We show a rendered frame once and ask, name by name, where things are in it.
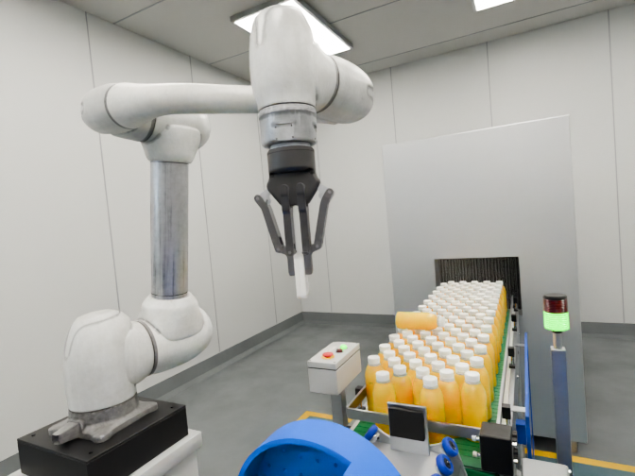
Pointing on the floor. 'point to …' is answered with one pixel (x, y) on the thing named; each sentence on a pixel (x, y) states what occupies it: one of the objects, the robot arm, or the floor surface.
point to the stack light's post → (561, 407)
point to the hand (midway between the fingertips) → (300, 275)
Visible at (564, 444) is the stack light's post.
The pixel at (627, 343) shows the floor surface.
